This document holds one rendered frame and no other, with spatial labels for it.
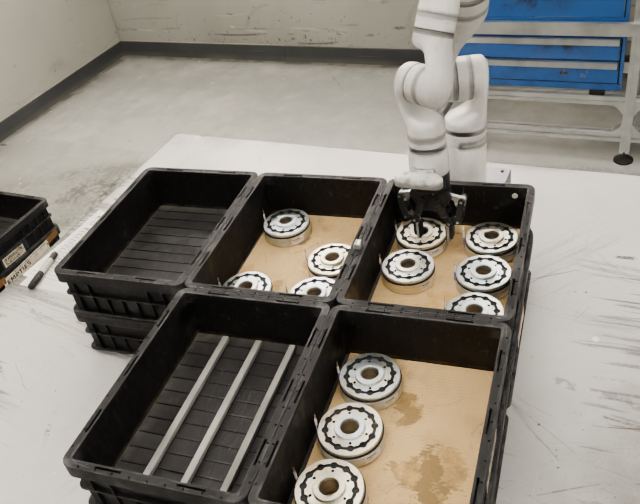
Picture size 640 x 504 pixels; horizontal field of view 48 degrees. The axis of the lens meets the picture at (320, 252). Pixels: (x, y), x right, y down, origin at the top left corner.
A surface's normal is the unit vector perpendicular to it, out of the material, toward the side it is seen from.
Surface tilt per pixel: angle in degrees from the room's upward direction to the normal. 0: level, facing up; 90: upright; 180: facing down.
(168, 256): 0
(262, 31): 90
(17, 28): 90
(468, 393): 0
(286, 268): 0
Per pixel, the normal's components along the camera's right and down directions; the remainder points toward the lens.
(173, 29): -0.41, 0.60
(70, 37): 0.90, 0.15
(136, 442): -0.15, -0.79
